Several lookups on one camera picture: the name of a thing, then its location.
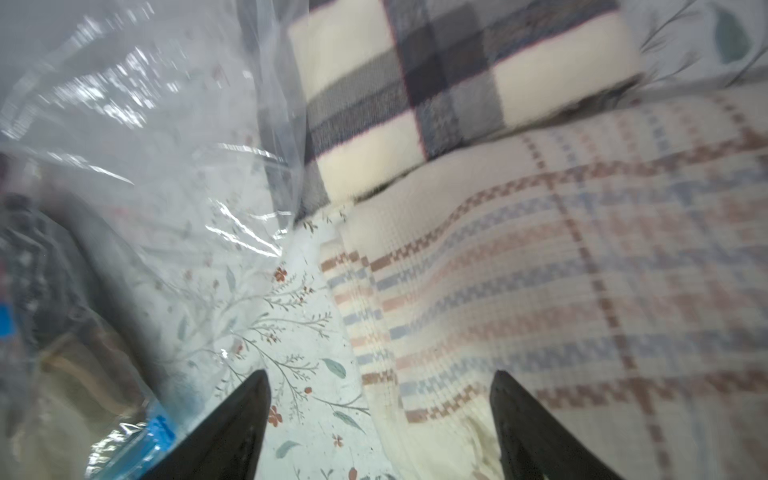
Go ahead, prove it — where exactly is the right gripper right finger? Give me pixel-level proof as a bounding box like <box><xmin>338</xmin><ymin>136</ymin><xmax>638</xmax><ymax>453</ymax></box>
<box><xmin>489</xmin><ymin>371</ymin><xmax>619</xmax><ymax>480</ymax></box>

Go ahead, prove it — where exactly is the cream fringed striped scarf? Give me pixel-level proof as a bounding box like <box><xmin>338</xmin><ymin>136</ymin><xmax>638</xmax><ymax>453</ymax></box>
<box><xmin>320</xmin><ymin>82</ymin><xmax>767</xmax><ymax>479</ymax></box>

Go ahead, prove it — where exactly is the grey cream plaid scarf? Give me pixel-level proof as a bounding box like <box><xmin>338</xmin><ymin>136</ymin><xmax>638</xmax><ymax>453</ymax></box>
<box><xmin>263</xmin><ymin>0</ymin><xmax>646</xmax><ymax>220</ymax></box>

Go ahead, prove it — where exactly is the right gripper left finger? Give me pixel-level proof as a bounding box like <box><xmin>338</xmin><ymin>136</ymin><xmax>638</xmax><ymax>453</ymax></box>
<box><xmin>142</xmin><ymin>370</ymin><xmax>271</xmax><ymax>480</ymax></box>

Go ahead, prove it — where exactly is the clear plastic vacuum bag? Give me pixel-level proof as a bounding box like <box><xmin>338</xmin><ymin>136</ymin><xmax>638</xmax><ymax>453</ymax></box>
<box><xmin>1</xmin><ymin>1</ymin><xmax>309</xmax><ymax>421</ymax></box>

